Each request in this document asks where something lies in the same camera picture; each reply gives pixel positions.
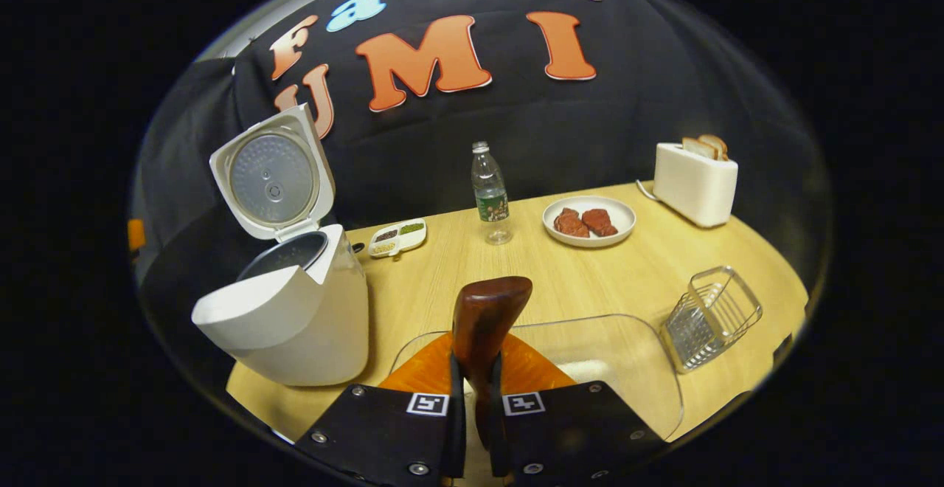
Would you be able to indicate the white toaster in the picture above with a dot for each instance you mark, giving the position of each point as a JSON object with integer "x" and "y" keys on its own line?
{"x": 693, "y": 188}

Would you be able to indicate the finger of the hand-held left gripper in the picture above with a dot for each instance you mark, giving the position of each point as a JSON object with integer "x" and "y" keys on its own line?
{"x": 136, "y": 235}

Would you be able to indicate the white divided seasoning tray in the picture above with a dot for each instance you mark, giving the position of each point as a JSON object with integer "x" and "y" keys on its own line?
{"x": 398, "y": 238}

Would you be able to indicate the white round plate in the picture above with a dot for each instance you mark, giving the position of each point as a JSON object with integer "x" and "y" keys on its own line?
{"x": 623, "y": 218}

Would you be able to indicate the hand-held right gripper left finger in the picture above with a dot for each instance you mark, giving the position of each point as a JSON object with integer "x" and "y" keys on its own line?
{"x": 383, "y": 428}

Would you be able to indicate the red meat piece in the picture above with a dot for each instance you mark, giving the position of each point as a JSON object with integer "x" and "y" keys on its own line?
{"x": 570, "y": 223}
{"x": 599, "y": 222}

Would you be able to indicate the clear plastic water bottle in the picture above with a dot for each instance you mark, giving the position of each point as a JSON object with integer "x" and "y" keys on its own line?
{"x": 491, "y": 199}

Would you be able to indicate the brown wooden spoon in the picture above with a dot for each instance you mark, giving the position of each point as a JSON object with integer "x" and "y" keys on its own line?
{"x": 487, "y": 317}

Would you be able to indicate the toasted bread slice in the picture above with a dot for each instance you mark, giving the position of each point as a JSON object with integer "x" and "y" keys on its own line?
{"x": 699, "y": 149}
{"x": 719, "y": 146}

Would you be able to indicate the white rice cooker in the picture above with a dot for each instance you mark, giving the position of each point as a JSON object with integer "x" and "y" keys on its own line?
{"x": 295, "y": 325}

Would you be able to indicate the clear plastic rice container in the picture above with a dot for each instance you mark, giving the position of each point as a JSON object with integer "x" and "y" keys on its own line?
{"x": 634, "y": 369}

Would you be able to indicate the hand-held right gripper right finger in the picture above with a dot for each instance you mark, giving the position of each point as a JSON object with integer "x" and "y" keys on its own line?
{"x": 568, "y": 428}

